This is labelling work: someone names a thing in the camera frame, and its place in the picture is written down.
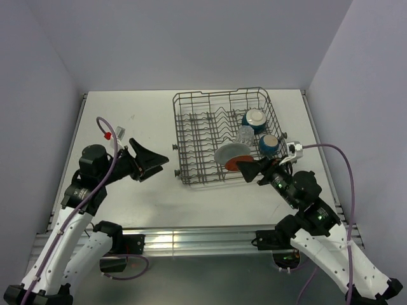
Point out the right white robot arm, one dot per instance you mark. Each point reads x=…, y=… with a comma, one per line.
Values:
x=317, y=231

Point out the orange-red saucer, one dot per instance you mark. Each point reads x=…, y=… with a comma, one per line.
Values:
x=231, y=165

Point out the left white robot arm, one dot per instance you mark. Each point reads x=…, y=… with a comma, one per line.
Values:
x=58, y=269

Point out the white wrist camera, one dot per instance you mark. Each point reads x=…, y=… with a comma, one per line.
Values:
x=294, y=152
x=119, y=132

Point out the grey wire dish rack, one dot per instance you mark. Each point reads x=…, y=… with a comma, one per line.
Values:
x=206, y=121

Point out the dark blue mug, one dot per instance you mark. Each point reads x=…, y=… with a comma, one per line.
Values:
x=268, y=145

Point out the cream bowl with dark exterior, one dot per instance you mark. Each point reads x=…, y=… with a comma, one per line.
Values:
x=256, y=119

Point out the clear faceted glass tumbler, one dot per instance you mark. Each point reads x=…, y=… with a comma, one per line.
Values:
x=245, y=135

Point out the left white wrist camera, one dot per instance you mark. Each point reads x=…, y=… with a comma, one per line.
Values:
x=119, y=132

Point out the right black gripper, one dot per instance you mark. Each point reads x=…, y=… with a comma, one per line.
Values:
x=248, y=169

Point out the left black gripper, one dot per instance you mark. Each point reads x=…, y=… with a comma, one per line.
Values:
x=147, y=161

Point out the aluminium mounting rail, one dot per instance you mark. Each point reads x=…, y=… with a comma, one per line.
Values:
x=182, y=241

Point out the right black base bracket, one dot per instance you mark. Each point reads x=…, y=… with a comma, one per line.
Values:
x=271, y=240

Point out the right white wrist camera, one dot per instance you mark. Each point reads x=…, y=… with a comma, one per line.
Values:
x=294, y=152

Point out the pale blue scalloped plate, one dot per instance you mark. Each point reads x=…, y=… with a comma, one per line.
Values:
x=230, y=151

